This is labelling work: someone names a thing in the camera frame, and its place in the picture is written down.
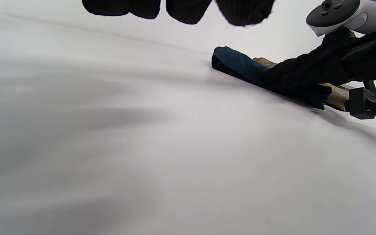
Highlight dark teal shorts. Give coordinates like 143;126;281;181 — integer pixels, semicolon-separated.
211;46;333;110

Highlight right white black controller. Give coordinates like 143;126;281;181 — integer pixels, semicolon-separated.
305;0;376;37

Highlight person's right hand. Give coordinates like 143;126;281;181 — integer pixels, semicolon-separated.
261;27;376;92

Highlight person's left hand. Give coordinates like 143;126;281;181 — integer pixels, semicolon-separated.
82;0;276;27

